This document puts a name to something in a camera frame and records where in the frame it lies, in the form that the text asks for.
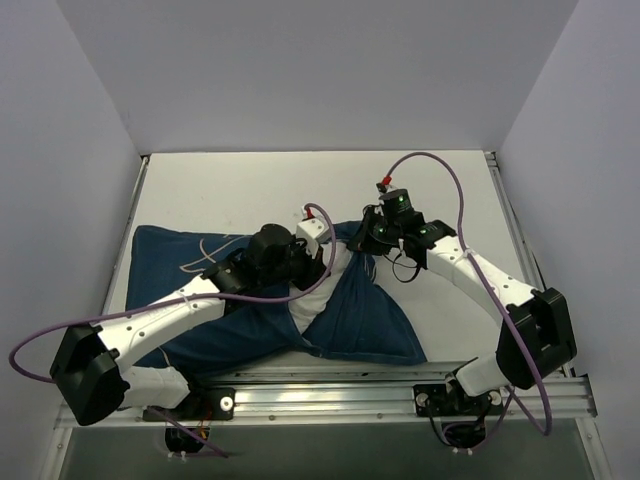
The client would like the white pillow insert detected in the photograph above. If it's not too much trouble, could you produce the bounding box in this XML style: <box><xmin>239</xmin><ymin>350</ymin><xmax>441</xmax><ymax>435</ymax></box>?
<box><xmin>288</xmin><ymin>242</ymin><xmax>352</xmax><ymax>334</ymax></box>

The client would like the blue patterned pillowcase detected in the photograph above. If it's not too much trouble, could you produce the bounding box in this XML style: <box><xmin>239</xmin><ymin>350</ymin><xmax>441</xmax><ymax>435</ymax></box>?
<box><xmin>126</xmin><ymin>221</ymin><xmax>426</xmax><ymax>376</ymax></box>

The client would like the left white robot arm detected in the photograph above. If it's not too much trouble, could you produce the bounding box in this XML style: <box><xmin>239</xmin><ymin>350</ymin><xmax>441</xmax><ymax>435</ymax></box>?
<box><xmin>50</xmin><ymin>218</ymin><xmax>335</xmax><ymax>426</ymax></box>

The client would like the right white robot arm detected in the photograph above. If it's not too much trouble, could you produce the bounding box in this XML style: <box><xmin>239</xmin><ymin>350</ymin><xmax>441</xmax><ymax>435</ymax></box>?
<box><xmin>348</xmin><ymin>189</ymin><xmax>577</xmax><ymax>413</ymax></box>

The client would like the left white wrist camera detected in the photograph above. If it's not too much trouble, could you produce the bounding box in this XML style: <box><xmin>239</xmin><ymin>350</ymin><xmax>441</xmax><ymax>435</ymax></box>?
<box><xmin>295</xmin><ymin>217</ymin><xmax>330</xmax><ymax>258</ymax></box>

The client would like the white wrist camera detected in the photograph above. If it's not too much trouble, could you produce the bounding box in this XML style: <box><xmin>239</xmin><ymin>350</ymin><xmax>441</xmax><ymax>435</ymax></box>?
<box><xmin>376</xmin><ymin>175</ymin><xmax>395</xmax><ymax>197</ymax></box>
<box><xmin>295</xmin><ymin>217</ymin><xmax>330</xmax><ymax>258</ymax></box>

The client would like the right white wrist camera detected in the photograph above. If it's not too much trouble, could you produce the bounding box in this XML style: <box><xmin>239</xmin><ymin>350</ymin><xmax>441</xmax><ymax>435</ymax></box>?
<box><xmin>376</xmin><ymin>175</ymin><xmax>395</xmax><ymax>197</ymax></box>

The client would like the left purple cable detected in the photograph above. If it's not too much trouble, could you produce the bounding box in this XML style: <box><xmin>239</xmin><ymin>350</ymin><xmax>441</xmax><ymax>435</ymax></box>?
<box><xmin>8</xmin><ymin>201</ymin><xmax>337</xmax><ymax>459</ymax></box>

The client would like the purple cable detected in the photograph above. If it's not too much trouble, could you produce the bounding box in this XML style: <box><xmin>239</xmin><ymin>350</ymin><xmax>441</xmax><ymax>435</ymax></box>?
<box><xmin>8</xmin><ymin>201</ymin><xmax>337</xmax><ymax>459</ymax></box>
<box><xmin>382</xmin><ymin>151</ymin><xmax>554</xmax><ymax>436</ymax></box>

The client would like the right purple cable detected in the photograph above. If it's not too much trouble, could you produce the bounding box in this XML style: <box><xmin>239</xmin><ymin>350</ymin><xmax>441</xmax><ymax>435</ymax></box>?
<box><xmin>382</xmin><ymin>151</ymin><xmax>554</xmax><ymax>436</ymax></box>

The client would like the aluminium front rail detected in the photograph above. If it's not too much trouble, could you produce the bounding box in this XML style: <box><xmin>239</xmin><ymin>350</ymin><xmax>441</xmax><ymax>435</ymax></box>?
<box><xmin>53</xmin><ymin>362</ymin><xmax>596</xmax><ymax>429</ymax></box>

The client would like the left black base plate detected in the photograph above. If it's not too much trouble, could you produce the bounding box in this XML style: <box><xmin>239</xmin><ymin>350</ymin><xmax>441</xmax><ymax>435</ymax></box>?
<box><xmin>142</xmin><ymin>387</ymin><xmax>236</xmax><ymax>422</ymax></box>

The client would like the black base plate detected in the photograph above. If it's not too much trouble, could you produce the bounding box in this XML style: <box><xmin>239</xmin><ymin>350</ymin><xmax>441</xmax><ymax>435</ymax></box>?
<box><xmin>412</xmin><ymin>383</ymin><xmax>464</xmax><ymax>416</ymax></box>
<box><xmin>142</xmin><ymin>387</ymin><xmax>236</xmax><ymax>422</ymax></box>

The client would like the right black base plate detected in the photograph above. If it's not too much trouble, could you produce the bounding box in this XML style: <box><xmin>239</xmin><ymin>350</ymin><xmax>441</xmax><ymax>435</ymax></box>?
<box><xmin>412</xmin><ymin>383</ymin><xmax>464</xmax><ymax>416</ymax></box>

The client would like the left aluminium side rail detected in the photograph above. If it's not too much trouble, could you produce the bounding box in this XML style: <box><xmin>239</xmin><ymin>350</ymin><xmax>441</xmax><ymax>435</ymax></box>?
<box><xmin>101</xmin><ymin>155</ymin><xmax>151</xmax><ymax>316</ymax></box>

